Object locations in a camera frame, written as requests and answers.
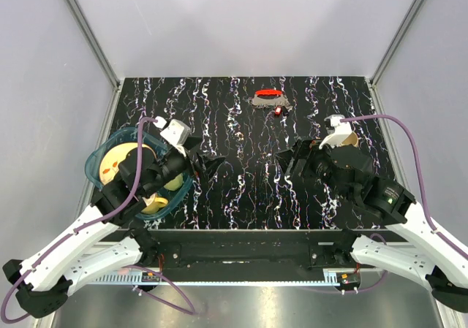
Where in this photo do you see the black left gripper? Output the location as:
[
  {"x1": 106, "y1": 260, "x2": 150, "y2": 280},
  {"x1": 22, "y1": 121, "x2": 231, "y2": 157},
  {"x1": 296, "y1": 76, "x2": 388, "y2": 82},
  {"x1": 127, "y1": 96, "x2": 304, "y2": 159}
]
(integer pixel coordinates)
[{"x1": 143, "y1": 136, "x2": 226, "y2": 197}]

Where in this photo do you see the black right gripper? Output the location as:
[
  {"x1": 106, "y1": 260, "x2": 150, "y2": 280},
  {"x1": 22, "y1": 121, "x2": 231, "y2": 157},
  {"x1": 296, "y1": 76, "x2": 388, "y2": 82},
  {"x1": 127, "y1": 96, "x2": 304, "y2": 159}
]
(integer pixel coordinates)
[{"x1": 273, "y1": 136, "x2": 352, "y2": 202}]

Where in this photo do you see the red capped key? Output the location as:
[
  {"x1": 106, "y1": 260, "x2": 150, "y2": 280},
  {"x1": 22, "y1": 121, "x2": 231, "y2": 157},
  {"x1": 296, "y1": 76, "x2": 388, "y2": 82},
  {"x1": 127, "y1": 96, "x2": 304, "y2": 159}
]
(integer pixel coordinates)
[{"x1": 273, "y1": 106, "x2": 289, "y2": 117}]

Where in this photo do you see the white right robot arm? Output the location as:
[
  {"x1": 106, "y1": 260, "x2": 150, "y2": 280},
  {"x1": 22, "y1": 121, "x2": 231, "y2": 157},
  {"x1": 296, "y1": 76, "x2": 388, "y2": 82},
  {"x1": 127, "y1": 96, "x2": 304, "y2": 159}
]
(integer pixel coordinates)
[{"x1": 275, "y1": 139, "x2": 467, "y2": 313}]

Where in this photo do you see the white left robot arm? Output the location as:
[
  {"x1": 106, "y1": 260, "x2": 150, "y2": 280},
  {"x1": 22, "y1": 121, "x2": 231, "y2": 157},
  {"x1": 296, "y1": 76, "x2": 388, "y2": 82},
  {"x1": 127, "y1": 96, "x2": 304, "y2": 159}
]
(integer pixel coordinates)
[{"x1": 1, "y1": 145, "x2": 225, "y2": 324}]

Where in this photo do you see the pale green cup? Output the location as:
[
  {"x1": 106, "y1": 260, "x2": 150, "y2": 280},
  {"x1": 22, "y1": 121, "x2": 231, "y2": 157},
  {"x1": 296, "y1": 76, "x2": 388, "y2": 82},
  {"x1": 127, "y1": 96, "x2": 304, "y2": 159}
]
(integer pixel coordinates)
[{"x1": 164, "y1": 174, "x2": 184, "y2": 191}]

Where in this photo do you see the teal plastic bin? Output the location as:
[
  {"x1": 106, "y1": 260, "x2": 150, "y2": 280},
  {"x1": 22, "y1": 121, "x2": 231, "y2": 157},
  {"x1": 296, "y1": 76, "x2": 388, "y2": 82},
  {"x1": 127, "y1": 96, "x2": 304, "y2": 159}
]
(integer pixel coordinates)
[{"x1": 85, "y1": 127, "x2": 193, "y2": 220}]

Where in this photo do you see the yellow mug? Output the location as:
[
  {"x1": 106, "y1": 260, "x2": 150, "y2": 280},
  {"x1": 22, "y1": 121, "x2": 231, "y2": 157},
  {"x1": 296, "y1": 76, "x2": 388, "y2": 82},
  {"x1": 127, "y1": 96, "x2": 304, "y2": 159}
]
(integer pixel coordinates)
[{"x1": 141, "y1": 193, "x2": 169, "y2": 215}]

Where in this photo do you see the beige ceramic mug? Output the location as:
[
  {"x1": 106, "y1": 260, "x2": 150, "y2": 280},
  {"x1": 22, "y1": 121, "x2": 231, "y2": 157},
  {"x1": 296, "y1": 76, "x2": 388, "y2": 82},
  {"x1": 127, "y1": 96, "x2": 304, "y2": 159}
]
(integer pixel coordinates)
[{"x1": 341, "y1": 131, "x2": 359, "y2": 148}]

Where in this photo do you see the cream floral plate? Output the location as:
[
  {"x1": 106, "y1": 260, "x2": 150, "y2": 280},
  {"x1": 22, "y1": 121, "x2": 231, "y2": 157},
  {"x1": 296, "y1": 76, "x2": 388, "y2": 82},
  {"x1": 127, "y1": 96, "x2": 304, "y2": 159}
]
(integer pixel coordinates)
[{"x1": 99, "y1": 142, "x2": 137, "y2": 186}]

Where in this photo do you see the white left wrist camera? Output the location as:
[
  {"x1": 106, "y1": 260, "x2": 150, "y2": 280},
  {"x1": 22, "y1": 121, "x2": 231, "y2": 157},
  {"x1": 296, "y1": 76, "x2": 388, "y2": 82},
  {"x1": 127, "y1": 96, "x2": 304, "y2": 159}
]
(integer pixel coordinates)
[{"x1": 160, "y1": 119, "x2": 192, "y2": 156}]

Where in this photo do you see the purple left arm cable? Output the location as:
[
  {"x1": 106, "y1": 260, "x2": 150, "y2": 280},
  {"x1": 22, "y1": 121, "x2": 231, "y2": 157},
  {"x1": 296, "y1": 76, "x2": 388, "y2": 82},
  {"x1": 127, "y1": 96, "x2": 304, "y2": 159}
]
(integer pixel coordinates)
[{"x1": 0, "y1": 115, "x2": 162, "y2": 324}]

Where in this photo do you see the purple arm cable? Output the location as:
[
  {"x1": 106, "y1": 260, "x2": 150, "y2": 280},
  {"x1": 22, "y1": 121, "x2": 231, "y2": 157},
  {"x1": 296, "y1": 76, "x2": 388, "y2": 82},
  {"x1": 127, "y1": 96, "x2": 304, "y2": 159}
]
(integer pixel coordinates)
[
  {"x1": 339, "y1": 115, "x2": 468, "y2": 262},
  {"x1": 0, "y1": 115, "x2": 162, "y2": 324}
]

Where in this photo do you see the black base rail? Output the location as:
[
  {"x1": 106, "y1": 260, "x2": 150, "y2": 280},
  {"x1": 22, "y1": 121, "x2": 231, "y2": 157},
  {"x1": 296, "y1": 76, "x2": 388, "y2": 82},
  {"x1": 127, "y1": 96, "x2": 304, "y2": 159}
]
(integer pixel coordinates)
[{"x1": 138, "y1": 230, "x2": 356, "y2": 283}]

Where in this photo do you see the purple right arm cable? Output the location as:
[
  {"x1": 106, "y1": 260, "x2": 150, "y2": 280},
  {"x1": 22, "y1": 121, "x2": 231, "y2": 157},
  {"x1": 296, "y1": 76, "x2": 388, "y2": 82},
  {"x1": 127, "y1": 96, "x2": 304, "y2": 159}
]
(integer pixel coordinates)
[{"x1": 339, "y1": 115, "x2": 468, "y2": 262}]

